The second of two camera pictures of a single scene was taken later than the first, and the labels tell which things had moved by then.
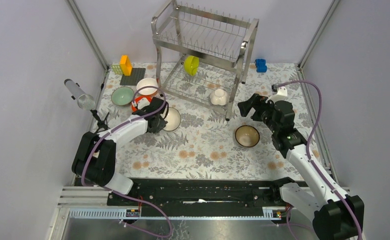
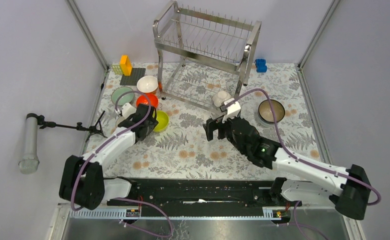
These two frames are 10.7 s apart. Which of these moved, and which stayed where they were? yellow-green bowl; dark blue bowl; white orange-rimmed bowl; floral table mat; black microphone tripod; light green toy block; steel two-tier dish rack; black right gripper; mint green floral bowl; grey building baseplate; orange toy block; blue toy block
Moved: dark blue bowl; yellow-green bowl; black microphone tripod; black right gripper
Stayed: orange toy block; mint green floral bowl; grey building baseplate; white orange-rimmed bowl; blue toy block; floral table mat; steel two-tier dish rack; light green toy block
